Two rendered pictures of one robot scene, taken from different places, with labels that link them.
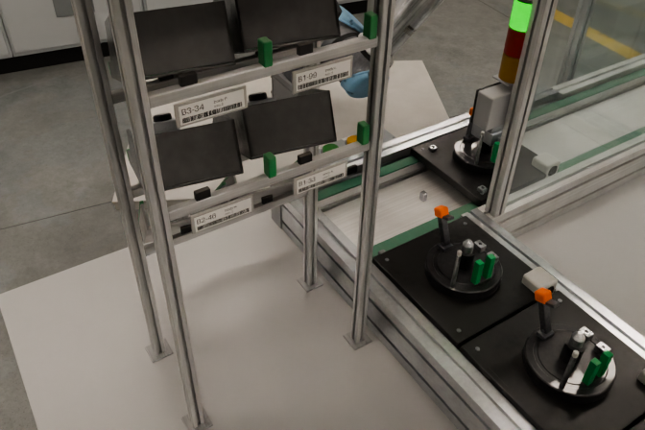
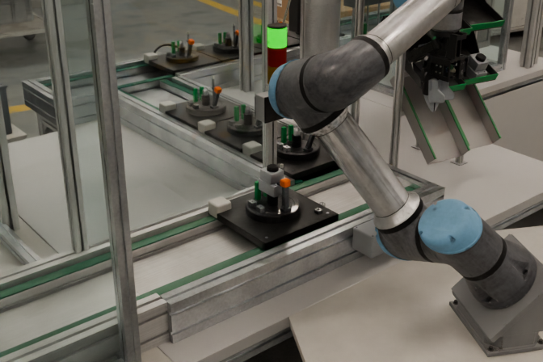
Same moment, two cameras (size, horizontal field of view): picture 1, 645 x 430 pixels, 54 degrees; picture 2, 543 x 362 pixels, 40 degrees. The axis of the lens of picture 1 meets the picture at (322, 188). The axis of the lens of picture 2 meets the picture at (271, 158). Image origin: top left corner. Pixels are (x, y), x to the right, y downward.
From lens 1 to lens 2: 296 cm
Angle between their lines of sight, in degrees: 118
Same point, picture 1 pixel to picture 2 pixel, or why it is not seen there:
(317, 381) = not seen: hidden behind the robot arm
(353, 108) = (421, 333)
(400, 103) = (360, 348)
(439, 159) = (312, 206)
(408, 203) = (333, 206)
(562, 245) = not seen: hidden behind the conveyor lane
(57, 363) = (507, 157)
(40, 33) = not seen: outside the picture
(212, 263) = (463, 194)
